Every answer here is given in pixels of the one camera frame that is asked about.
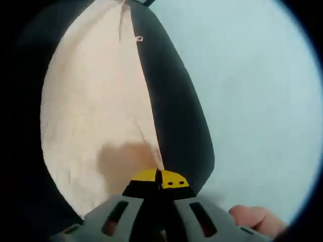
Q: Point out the person's right hand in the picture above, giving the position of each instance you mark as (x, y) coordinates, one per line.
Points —
(257, 219)

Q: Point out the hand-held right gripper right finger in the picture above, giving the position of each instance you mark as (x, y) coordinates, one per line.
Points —
(222, 227)

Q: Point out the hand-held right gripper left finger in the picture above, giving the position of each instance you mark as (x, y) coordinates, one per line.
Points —
(101, 216)

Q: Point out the pink fluffy towel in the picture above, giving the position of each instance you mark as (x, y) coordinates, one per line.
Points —
(96, 100)

